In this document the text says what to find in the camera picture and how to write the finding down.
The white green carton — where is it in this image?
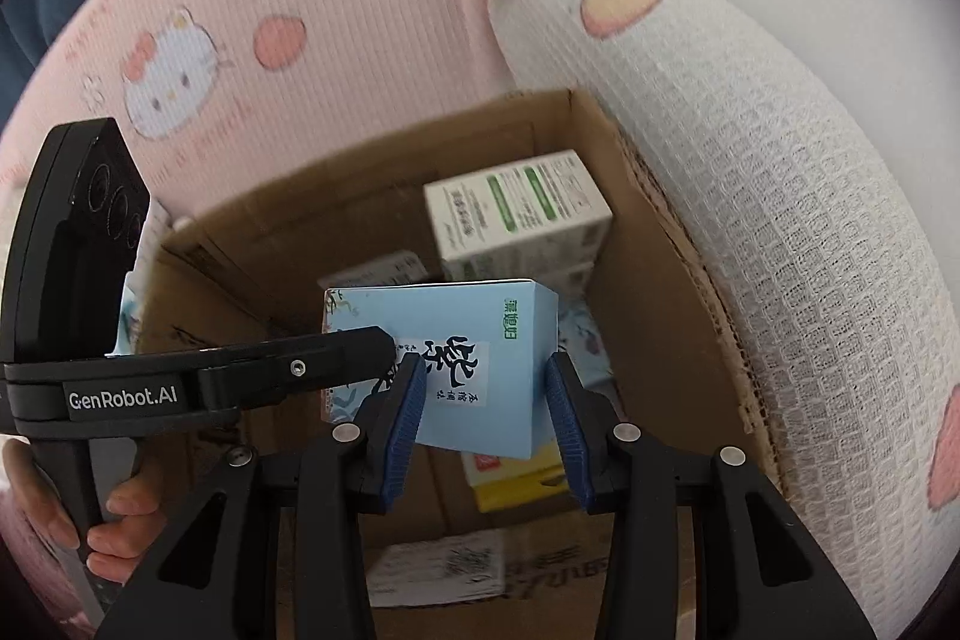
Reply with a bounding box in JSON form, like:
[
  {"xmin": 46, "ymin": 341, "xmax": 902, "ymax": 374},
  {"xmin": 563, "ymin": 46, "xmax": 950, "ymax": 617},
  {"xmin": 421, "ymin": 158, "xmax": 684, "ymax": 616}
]
[{"xmin": 424, "ymin": 151, "xmax": 614, "ymax": 285}]

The light blue carton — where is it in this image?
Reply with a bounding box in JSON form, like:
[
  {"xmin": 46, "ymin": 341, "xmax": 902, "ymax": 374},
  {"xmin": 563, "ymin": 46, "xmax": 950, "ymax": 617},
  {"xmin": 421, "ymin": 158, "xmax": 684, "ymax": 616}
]
[{"xmin": 322, "ymin": 278, "xmax": 560, "ymax": 461}]

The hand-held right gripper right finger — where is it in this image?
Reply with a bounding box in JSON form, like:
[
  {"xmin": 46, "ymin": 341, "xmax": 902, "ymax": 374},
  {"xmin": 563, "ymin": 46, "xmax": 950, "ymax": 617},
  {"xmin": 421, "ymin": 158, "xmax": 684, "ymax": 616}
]
[{"xmin": 545, "ymin": 351, "xmax": 878, "ymax": 640}]

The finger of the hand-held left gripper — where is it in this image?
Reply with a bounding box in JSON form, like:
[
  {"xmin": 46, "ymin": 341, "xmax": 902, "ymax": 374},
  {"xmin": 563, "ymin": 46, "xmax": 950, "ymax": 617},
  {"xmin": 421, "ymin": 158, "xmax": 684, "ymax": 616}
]
[{"xmin": 199, "ymin": 323, "xmax": 397, "ymax": 414}]

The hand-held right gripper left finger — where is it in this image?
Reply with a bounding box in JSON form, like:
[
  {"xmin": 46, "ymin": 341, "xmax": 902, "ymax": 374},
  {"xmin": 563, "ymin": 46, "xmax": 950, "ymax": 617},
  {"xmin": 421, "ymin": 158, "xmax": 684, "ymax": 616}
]
[{"xmin": 94, "ymin": 355, "xmax": 428, "ymax": 640}]

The brown cardboard box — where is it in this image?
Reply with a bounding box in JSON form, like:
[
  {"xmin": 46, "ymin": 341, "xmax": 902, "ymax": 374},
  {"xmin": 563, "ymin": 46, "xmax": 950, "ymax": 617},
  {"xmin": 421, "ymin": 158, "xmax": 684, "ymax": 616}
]
[{"xmin": 135, "ymin": 87, "xmax": 788, "ymax": 640}]

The person's left hand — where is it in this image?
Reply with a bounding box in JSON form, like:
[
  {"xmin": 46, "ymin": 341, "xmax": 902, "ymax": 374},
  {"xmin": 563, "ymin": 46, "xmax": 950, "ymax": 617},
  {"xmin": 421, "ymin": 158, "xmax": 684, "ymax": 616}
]
[{"xmin": 0, "ymin": 441, "xmax": 166, "ymax": 588}]

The yellow packet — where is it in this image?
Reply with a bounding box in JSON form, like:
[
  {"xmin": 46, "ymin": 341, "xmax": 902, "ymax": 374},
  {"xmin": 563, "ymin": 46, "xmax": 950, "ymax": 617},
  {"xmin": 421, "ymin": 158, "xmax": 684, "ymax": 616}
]
[{"xmin": 461, "ymin": 441, "xmax": 578, "ymax": 513}]

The dark blue cloth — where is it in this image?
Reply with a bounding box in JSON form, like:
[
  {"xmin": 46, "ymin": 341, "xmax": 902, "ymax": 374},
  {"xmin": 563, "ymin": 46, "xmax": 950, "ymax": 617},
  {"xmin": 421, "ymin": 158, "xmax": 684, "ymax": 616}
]
[{"xmin": 0, "ymin": 0, "xmax": 98, "ymax": 112}]

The light blue patterned packet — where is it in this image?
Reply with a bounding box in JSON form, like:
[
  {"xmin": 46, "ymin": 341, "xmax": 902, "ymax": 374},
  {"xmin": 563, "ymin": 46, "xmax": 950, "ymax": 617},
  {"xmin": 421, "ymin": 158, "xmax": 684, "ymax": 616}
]
[{"xmin": 559, "ymin": 299, "xmax": 617, "ymax": 401}]

